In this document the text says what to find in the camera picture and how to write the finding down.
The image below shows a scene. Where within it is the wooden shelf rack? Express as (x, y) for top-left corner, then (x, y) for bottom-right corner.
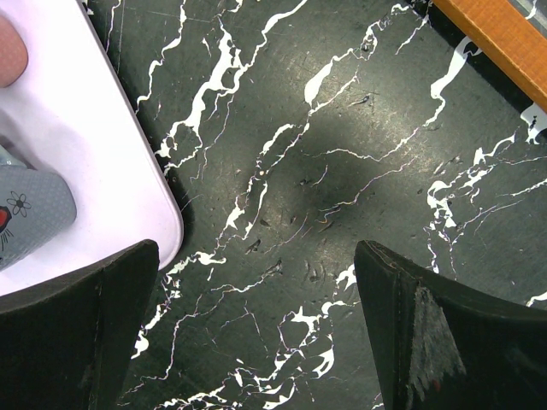
(434, 0), (546, 109)

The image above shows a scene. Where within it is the lavender plastic tray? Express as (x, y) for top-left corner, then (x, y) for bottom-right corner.
(1, 1), (183, 295)

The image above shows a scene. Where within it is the grey mug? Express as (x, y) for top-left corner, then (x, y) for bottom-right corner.
(1, 149), (77, 269)

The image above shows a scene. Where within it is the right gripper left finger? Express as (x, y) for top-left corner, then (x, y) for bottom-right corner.
(1, 240), (159, 409)

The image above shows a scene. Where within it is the pink mug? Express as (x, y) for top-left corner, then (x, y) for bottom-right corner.
(0, 15), (28, 88)

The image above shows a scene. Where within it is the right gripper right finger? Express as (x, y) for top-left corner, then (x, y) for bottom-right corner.
(354, 240), (546, 409)

